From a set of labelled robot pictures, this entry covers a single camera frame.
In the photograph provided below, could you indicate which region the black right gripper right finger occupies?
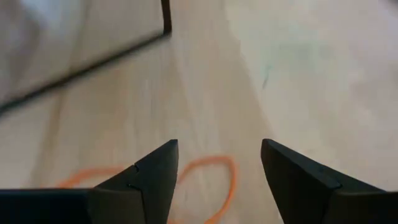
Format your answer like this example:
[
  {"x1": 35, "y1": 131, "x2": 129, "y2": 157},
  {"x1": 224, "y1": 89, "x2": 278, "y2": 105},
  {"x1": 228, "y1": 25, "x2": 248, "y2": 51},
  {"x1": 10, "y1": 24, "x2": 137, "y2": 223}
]
[{"x1": 261, "y1": 138, "x2": 398, "y2": 224}]

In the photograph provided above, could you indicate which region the black perforated metal desk riser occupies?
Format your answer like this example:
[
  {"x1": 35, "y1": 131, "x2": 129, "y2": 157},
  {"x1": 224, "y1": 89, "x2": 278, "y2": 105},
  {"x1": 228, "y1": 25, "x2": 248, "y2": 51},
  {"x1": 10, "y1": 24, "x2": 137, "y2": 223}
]
[{"x1": 0, "y1": 0, "x2": 173, "y2": 114}]

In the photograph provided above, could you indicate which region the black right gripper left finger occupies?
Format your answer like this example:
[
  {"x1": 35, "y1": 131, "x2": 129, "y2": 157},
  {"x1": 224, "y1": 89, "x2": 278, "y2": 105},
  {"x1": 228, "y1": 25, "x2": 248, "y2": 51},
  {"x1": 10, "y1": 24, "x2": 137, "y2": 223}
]
[{"x1": 88, "y1": 139, "x2": 180, "y2": 224}]

